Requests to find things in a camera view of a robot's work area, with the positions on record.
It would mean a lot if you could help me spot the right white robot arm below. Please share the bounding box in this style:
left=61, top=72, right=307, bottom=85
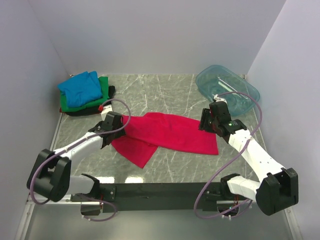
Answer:
left=199, top=100, right=299, bottom=216

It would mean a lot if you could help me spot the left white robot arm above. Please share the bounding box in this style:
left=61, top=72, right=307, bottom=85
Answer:
left=26, top=111, right=126, bottom=205

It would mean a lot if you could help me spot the folded black t shirt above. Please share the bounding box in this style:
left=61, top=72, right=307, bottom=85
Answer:
left=64, top=85, right=116, bottom=117

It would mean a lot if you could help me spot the clear blue plastic tub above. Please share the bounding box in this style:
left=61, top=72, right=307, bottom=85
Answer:
left=195, top=65, right=260, bottom=117

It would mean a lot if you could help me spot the folded green t shirt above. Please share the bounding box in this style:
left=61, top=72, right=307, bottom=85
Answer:
left=60, top=76, right=109, bottom=113

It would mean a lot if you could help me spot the folded blue t shirt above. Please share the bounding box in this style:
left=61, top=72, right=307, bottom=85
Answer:
left=57, top=71, right=103, bottom=108

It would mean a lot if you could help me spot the black base beam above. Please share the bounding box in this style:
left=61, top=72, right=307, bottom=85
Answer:
left=70, top=181, right=251, bottom=217

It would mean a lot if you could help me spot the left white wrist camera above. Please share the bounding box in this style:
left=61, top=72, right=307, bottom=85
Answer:
left=98, top=104, right=113, bottom=121

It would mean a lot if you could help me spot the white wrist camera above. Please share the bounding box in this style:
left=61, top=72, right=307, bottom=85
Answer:
left=98, top=104, right=113, bottom=121
left=212, top=94, right=227, bottom=103

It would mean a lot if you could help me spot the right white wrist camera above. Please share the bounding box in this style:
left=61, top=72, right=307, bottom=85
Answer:
left=212, top=94, right=227, bottom=103

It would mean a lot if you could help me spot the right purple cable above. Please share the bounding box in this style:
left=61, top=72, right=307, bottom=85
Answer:
left=194, top=91, right=263, bottom=221

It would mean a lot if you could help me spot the aluminium frame rail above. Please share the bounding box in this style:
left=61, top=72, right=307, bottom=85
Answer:
left=14, top=113, right=83, bottom=240

